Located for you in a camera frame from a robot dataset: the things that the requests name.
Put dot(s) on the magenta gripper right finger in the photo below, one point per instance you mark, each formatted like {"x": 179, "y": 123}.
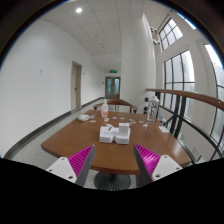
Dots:
{"x": 152, "y": 166}

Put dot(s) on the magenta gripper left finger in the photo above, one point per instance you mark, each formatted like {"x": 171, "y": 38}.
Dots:
{"x": 74, "y": 168}

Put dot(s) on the white charger plug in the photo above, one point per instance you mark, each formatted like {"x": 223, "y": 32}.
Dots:
{"x": 123, "y": 128}

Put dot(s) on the black table base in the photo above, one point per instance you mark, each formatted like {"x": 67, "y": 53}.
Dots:
{"x": 112, "y": 182}

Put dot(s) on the white card on table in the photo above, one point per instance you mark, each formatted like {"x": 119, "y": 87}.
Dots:
{"x": 163, "y": 129}

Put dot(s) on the white power strip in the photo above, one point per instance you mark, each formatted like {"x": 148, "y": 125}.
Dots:
{"x": 109, "y": 135}

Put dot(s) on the white computer mouse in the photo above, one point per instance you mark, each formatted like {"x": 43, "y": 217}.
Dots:
{"x": 83, "y": 117}

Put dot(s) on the round wooden table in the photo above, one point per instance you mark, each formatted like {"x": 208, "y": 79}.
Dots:
{"x": 113, "y": 158}

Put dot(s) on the clear water jug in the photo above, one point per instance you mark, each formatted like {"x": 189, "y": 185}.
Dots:
{"x": 153, "y": 104}

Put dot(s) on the wooden handrail with black railing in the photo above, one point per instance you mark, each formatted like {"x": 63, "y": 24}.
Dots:
{"x": 195, "y": 120}

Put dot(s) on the hand sanitizer pump bottle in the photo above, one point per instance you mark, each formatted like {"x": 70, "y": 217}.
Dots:
{"x": 104, "y": 109}

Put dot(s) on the wooden chair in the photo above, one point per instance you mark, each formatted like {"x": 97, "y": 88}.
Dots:
{"x": 118, "y": 102}

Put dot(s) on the double door at corridor end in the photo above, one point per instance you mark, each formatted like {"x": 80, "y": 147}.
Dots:
{"x": 112, "y": 87}

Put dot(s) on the side door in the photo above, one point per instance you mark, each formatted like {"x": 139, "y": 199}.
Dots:
{"x": 75, "y": 86}

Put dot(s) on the green exit sign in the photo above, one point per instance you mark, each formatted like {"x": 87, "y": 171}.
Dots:
{"x": 113, "y": 71}

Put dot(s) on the round ceiling light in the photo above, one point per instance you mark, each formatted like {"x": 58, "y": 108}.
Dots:
{"x": 79, "y": 10}

